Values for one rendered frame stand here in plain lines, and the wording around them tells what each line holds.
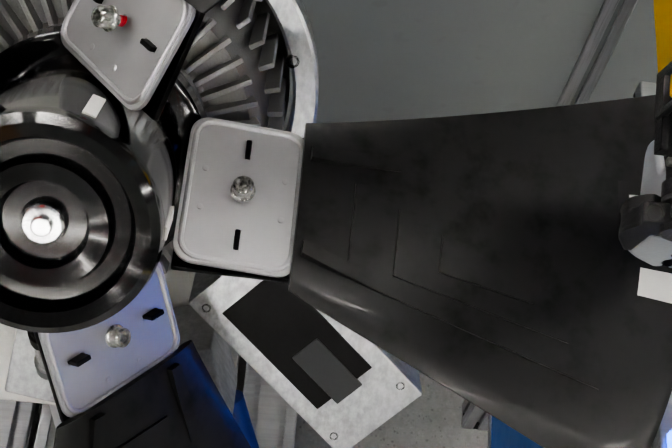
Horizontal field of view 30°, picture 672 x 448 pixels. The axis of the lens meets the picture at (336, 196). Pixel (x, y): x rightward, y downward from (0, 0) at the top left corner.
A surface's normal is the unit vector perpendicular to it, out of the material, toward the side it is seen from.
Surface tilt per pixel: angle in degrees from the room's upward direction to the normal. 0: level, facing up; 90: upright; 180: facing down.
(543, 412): 27
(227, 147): 7
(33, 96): 41
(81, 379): 53
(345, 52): 90
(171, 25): 48
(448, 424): 0
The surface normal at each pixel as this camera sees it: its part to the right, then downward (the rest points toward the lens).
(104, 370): 0.76, 0.09
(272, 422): 0.11, -0.49
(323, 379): 0.01, 0.35
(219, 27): 0.72, -0.44
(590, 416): 0.27, -0.07
